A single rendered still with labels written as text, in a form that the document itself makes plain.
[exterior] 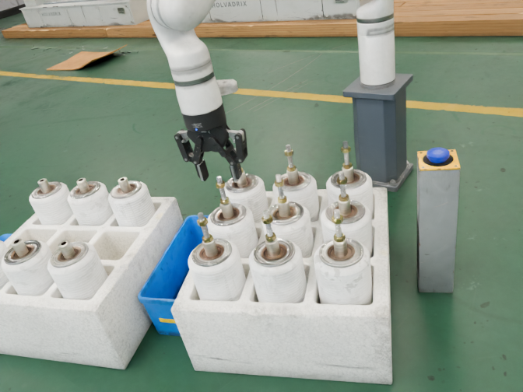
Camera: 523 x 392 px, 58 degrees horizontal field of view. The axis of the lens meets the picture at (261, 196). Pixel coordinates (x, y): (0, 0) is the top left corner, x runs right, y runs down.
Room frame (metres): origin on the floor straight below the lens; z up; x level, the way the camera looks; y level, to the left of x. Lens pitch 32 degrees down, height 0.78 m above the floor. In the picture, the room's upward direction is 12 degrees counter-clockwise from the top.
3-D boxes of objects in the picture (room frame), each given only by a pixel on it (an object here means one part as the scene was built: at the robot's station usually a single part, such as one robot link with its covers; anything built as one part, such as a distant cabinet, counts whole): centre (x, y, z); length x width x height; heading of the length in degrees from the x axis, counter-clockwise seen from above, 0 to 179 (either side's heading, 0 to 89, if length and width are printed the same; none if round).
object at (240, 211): (0.80, 0.07, 0.25); 0.08 x 0.08 x 0.01
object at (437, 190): (0.74, -0.34, 0.16); 0.07 x 0.07 x 0.31; 72
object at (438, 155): (0.74, -0.34, 0.32); 0.04 x 0.04 x 0.02
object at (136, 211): (1.00, 0.31, 0.16); 0.10 x 0.10 x 0.18
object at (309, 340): (0.76, -0.04, 0.09); 0.39 x 0.39 x 0.18; 72
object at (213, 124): (0.80, 0.07, 0.45); 0.08 x 0.08 x 0.09
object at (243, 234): (0.80, 0.07, 0.16); 0.10 x 0.10 x 0.18
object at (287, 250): (0.65, 0.00, 0.25); 0.08 x 0.08 x 0.01
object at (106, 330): (0.93, 0.47, 0.09); 0.39 x 0.39 x 0.18; 69
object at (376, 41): (1.21, -0.38, 0.39); 0.09 x 0.09 x 0.17; 49
